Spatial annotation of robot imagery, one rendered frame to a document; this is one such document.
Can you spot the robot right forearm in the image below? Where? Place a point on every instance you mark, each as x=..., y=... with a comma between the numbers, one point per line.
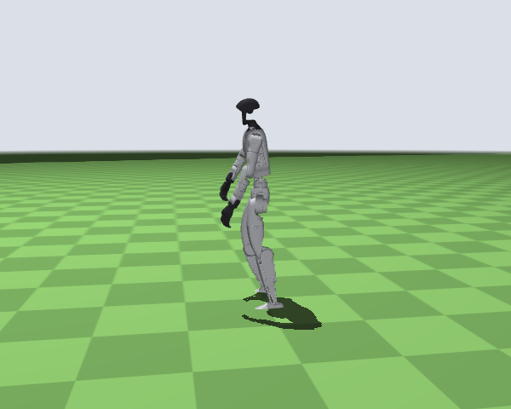
x=237, y=166

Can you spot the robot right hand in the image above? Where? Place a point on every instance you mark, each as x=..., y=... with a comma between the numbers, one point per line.
x=225, y=186

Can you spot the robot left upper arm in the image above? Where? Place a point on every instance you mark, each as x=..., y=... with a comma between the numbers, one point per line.
x=254, y=145

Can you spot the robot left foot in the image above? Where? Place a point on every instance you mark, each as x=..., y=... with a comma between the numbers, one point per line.
x=269, y=305

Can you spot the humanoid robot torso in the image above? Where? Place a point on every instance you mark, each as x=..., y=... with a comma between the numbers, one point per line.
x=262, y=166

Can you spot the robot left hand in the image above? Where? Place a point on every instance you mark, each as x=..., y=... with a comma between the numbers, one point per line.
x=228, y=212

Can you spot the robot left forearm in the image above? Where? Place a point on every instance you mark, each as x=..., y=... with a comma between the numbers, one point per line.
x=240, y=189

